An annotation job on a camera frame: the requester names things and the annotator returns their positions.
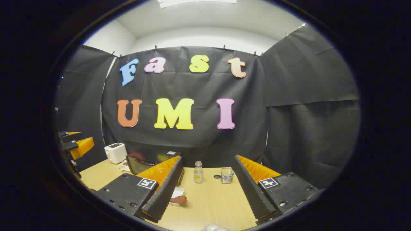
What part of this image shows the black electric oven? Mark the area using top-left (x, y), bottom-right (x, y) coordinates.
top-left (126, 150), bottom-right (185, 186)

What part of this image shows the black backdrop cloth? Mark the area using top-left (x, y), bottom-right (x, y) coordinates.
top-left (55, 25), bottom-right (360, 190)

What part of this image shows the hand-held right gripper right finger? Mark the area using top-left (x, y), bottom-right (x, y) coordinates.
top-left (233, 155), bottom-right (319, 225)

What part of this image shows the clear glass bottle yellow label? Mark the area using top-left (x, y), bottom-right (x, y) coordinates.
top-left (194, 161), bottom-right (204, 184)

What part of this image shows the clear glass cup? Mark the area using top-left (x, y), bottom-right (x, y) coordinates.
top-left (221, 167), bottom-right (235, 184)

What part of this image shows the white toaster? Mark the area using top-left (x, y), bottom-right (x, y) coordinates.
top-left (105, 143), bottom-right (127, 164)

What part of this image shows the ceiling light panel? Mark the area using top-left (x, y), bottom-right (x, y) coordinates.
top-left (157, 0), bottom-right (237, 8)

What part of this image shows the white rectangular dish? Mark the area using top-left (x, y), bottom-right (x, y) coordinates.
top-left (170, 188), bottom-right (185, 206)

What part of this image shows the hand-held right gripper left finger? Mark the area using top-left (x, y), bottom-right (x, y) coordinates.
top-left (96, 156), bottom-right (184, 223)

